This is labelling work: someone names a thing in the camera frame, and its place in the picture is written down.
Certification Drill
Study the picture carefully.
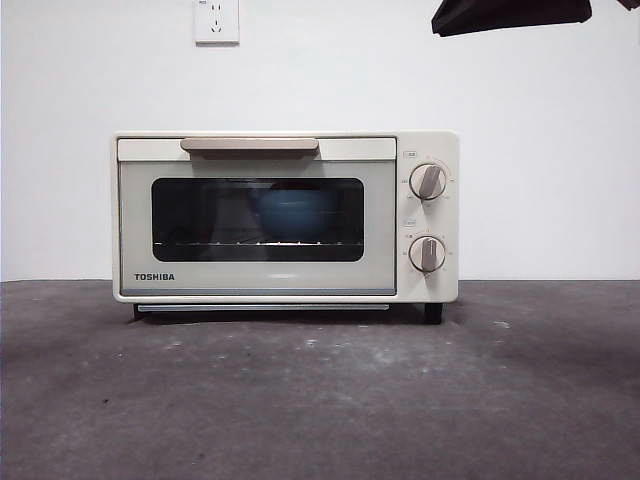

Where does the blue ribbed bowl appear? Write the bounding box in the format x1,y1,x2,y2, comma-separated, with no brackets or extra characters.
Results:
257,188,332,241

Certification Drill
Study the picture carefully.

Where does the beige oven knob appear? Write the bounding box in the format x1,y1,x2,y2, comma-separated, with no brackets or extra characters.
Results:
408,235,447,274
409,164,448,202

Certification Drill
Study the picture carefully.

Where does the oven door with beige handle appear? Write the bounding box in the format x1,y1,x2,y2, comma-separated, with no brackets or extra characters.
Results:
116,137,398,297

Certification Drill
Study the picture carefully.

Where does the cream Toshiba toaster oven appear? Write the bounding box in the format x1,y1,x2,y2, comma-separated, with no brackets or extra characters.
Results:
111,130,460,325

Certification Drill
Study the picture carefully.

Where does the metal wire oven rack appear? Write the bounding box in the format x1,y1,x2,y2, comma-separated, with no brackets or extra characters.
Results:
153,238,364,249

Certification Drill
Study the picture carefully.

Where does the white wall power socket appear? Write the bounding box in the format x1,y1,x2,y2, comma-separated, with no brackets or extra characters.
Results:
193,0,240,47

